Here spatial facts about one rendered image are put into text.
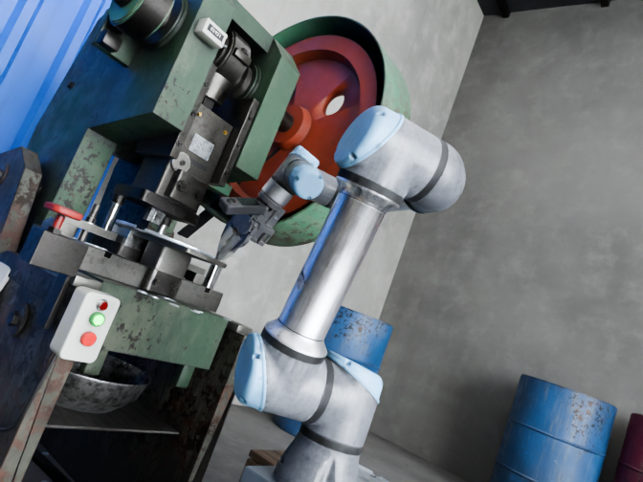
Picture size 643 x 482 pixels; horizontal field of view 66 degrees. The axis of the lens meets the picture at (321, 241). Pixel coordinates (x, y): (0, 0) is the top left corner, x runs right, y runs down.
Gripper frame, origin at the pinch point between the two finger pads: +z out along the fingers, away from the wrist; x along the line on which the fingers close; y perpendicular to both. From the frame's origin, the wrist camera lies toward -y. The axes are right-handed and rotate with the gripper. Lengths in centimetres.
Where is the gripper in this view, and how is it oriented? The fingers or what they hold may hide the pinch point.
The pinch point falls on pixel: (217, 255)
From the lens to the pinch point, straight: 131.0
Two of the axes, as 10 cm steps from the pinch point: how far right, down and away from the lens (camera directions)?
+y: 5.3, 3.3, 7.8
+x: -5.5, -5.6, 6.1
